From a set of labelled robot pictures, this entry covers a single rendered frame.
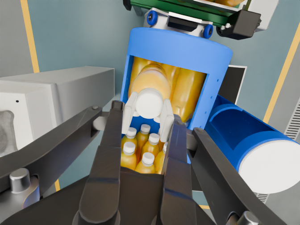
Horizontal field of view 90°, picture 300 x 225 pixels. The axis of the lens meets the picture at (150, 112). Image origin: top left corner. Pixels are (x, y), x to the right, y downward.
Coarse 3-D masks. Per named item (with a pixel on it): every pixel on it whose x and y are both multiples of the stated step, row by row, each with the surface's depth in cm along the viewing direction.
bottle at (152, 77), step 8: (152, 64) 36; (144, 72) 26; (152, 72) 26; (160, 72) 28; (136, 80) 25; (144, 80) 24; (152, 80) 24; (160, 80) 24; (168, 80) 28; (136, 88) 24; (144, 88) 23; (152, 88) 22; (160, 88) 23; (168, 88) 25; (168, 96) 25
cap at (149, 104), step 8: (144, 96) 20; (152, 96) 20; (160, 96) 21; (136, 104) 21; (144, 104) 21; (152, 104) 21; (160, 104) 21; (144, 112) 21; (152, 112) 21; (160, 112) 21
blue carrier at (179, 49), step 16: (144, 32) 33; (160, 32) 31; (176, 32) 30; (128, 48) 40; (144, 48) 33; (160, 48) 31; (176, 48) 31; (192, 48) 30; (208, 48) 31; (224, 48) 32; (128, 64) 43; (176, 64) 32; (192, 64) 31; (208, 64) 32; (224, 64) 35; (128, 80) 50; (208, 80) 34; (208, 96) 37; (208, 112) 41; (192, 128) 39
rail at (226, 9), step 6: (186, 0) 50; (192, 0) 49; (198, 0) 48; (204, 0) 48; (204, 6) 51; (210, 6) 50; (216, 6) 49; (222, 6) 49; (228, 6) 49; (234, 12) 51
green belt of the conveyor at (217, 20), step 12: (132, 0) 57; (144, 0) 56; (156, 0) 56; (168, 0) 56; (168, 12) 58; (180, 12) 57; (192, 12) 57; (204, 12) 56; (216, 12) 56; (228, 12) 56; (216, 24) 59
